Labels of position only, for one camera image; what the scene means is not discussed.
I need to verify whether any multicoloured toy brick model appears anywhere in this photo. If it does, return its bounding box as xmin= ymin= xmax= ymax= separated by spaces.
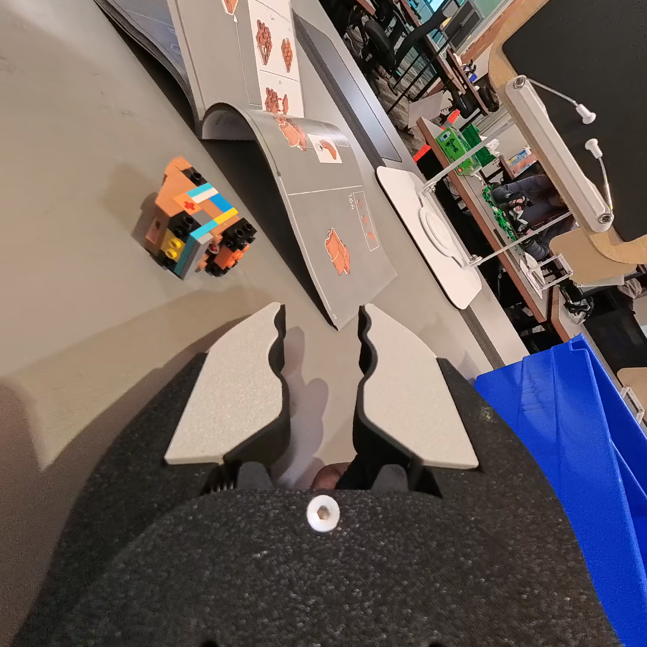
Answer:
xmin=131 ymin=156 xmax=258 ymax=281

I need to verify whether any grey desk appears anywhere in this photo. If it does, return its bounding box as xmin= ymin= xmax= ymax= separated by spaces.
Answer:
xmin=0 ymin=0 xmax=531 ymax=647

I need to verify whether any toy brick instruction booklet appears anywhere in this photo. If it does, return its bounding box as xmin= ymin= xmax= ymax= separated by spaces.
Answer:
xmin=93 ymin=0 xmax=398 ymax=332

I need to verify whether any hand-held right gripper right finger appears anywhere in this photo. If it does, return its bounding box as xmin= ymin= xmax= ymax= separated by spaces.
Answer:
xmin=353 ymin=303 xmax=480 ymax=476

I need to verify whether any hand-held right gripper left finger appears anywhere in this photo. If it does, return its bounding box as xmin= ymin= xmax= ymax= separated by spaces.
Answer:
xmin=163 ymin=302 xmax=291 ymax=476

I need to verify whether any green box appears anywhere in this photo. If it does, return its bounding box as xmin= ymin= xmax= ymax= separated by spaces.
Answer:
xmin=435 ymin=126 xmax=481 ymax=176

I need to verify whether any green toy brick foliage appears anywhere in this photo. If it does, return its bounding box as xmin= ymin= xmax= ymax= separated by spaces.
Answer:
xmin=481 ymin=186 xmax=519 ymax=241

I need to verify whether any clear acrylic holder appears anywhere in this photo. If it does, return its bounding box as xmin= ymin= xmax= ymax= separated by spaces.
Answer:
xmin=520 ymin=250 xmax=575 ymax=292

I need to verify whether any blue plastic bin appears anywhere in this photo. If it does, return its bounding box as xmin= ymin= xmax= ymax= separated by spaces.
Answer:
xmin=474 ymin=334 xmax=647 ymax=647

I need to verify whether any curved plywood board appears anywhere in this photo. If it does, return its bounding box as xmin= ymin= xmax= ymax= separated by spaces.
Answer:
xmin=548 ymin=217 xmax=647 ymax=290

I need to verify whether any black office chair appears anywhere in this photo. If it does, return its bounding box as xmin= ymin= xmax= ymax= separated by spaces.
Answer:
xmin=361 ymin=18 xmax=405 ymax=76

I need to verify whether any monitor with white stand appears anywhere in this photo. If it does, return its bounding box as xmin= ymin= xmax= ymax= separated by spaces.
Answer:
xmin=487 ymin=0 xmax=647 ymax=265

